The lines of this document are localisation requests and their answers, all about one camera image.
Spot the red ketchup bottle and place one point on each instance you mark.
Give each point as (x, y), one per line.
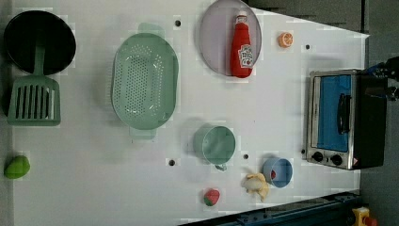
(242, 59)

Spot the green measuring cup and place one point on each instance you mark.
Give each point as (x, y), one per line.
(214, 144)

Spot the green oval colander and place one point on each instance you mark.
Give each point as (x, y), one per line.
(145, 79)

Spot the toy strawberry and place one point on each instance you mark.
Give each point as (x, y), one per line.
(211, 197)

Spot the small red toy in cup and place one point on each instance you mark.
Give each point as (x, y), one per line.
(273, 174)

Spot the blue cup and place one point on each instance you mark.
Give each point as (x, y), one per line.
(283, 169)

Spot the toy orange slice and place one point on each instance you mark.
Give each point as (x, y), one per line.
(285, 40)

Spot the silver toaster oven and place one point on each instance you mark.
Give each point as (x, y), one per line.
(346, 120)

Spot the green slotted spatula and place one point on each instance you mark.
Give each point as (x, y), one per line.
(35, 98)

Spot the yellow red emergency button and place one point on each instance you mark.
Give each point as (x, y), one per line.
(363, 218)

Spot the black frying pan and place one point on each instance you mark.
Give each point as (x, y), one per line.
(20, 41)

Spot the blue metal frame rail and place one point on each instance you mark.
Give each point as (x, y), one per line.
(331, 210)

